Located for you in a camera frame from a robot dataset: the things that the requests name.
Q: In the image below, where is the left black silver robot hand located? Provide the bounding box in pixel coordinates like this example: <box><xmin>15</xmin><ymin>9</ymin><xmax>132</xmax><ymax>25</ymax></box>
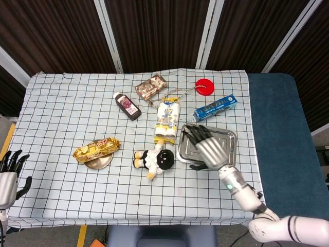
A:
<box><xmin>0</xmin><ymin>149</ymin><xmax>33</xmax><ymax>209</ymax></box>

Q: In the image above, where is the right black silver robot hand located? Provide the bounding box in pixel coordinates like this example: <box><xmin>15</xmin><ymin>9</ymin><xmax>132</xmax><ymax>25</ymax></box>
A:
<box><xmin>181</xmin><ymin>123</ymin><xmax>230</xmax><ymax>171</ymax></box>

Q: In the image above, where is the plush doll black head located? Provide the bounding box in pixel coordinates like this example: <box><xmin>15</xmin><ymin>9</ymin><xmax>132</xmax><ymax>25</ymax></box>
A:
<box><xmin>133</xmin><ymin>143</ymin><xmax>175</xmax><ymax>180</ymax></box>

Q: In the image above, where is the gold snack packet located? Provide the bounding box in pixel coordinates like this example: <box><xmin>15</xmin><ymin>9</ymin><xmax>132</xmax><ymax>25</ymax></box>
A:
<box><xmin>72</xmin><ymin>137</ymin><xmax>121</xmax><ymax>164</ymax></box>

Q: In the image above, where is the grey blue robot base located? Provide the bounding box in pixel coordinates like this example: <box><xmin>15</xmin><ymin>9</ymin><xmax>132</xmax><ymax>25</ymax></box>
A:
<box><xmin>106</xmin><ymin>223</ymin><xmax>218</xmax><ymax>247</ymax></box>

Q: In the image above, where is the rectangular metal tray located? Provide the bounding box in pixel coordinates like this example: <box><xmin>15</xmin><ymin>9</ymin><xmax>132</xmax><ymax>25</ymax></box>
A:
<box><xmin>177</xmin><ymin>123</ymin><xmax>237</xmax><ymax>170</ymax></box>

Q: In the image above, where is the blue toothpaste box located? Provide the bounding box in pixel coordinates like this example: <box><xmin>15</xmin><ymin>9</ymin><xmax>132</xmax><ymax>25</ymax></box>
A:
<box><xmin>193</xmin><ymin>93</ymin><xmax>239</xmax><ymax>123</ymax></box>

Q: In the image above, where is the white yellow snack pack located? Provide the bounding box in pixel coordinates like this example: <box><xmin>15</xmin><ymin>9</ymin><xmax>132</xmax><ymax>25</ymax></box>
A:
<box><xmin>153</xmin><ymin>96</ymin><xmax>181</xmax><ymax>146</ymax></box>

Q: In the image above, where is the red disc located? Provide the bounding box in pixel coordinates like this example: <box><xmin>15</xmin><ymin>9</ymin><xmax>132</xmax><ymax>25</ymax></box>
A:
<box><xmin>195</xmin><ymin>78</ymin><xmax>215</xmax><ymax>96</ymax></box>

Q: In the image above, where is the brown candy wrapper pack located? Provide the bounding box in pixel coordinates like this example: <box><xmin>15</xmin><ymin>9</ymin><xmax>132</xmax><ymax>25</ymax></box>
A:
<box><xmin>134</xmin><ymin>74</ymin><xmax>169</xmax><ymax>101</ymax></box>

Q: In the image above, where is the checked white tablecloth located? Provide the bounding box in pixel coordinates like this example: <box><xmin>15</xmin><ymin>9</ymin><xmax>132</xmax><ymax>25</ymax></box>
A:
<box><xmin>6</xmin><ymin>68</ymin><xmax>268</xmax><ymax>230</ymax></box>

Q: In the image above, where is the round metal plate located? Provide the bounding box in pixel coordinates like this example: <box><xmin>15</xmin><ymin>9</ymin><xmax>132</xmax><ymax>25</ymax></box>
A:
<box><xmin>84</xmin><ymin>139</ymin><xmax>114</xmax><ymax>170</ymax></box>

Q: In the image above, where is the dark juice bottle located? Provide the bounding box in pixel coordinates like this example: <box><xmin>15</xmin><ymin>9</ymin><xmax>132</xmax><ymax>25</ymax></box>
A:
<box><xmin>113</xmin><ymin>92</ymin><xmax>142</xmax><ymax>121</ymax></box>

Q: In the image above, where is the black box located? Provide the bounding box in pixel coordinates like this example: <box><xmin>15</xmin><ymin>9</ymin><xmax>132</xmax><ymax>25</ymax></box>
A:
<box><xmin>315</xmin><ymin>145</ymin><xmax>329</xmax><ymax>158</ymax></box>

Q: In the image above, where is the brown folding partition screen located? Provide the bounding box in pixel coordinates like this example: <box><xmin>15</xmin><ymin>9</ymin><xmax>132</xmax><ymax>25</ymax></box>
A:
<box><xmin>0</xmin><ymin>0</ymin><xmax>329</xmax><ymax>132</ymax></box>

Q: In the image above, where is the beige braided rope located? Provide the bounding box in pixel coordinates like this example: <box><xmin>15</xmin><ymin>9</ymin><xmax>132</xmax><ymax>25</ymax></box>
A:
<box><xmin>147</xmin><ymin>87</ymin><xmax>200</xmax><ymax>108</ymax></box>

